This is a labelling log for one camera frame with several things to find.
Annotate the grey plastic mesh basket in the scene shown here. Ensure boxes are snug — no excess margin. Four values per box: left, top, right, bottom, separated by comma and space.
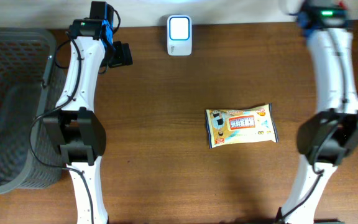
0, 28, 65, 194

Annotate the white barcode scanner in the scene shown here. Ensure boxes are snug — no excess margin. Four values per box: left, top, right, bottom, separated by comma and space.
167, 15, 193, 56

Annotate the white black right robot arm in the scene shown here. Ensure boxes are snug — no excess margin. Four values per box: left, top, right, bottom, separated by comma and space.
274, 0, 358, 223

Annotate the yellow snack bag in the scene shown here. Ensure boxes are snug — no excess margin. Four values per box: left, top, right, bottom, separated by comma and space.
205, 103, 278, 149

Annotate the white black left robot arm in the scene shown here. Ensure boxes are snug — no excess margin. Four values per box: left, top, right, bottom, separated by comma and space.
36, 1, 133, 224

